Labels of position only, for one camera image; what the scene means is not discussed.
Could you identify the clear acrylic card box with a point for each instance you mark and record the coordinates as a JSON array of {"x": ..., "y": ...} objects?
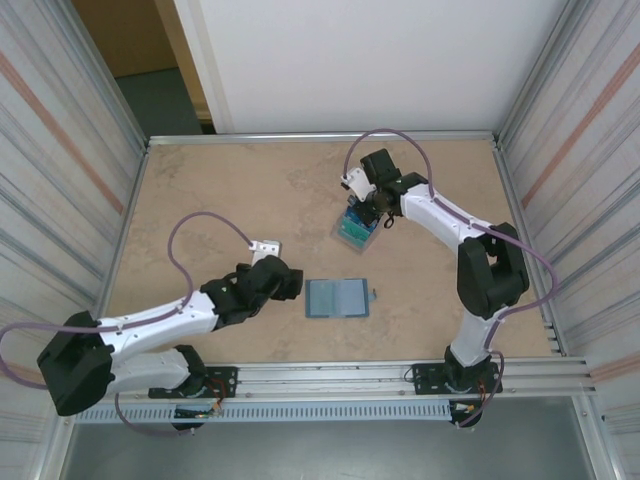
[{"x": 362, "y": 245}]

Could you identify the teal snap card holder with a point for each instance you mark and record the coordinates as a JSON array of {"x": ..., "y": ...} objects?
[{"x": 335, "y": 299}]

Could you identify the right black-white robot arm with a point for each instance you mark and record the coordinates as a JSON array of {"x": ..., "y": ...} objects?
[{"x": 490, "y": 280}]

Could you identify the blue VIP credit card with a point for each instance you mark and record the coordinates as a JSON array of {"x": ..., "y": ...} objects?
[{"x": 352, "y": 217}]

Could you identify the teal green credit card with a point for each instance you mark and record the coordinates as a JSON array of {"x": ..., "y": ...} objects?
[{"x": 352, "y": 231}]

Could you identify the wooden door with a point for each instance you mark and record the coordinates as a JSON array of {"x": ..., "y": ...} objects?
[{"x": 130, "y": 35}]

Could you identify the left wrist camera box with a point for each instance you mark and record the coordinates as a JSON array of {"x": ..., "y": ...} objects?
[{"x": 265, "y": 246}]

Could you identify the thin aluminium table rail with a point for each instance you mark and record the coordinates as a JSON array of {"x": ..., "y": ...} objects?
[{"x": 325, "y": 137}]

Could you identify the wide aluminium mounting rail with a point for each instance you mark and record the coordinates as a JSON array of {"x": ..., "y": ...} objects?
[{"x": 325, "y": 380}]

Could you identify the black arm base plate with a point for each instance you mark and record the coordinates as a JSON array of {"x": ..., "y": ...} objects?
[
  {"x": 425, "y": 377},
  {"x": 225, "y": 381}
]

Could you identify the aluminium side table rail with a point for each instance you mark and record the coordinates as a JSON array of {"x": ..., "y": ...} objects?
[
  {"x": 515, "y": 210},
  {"x": 131, "y": 210}
]

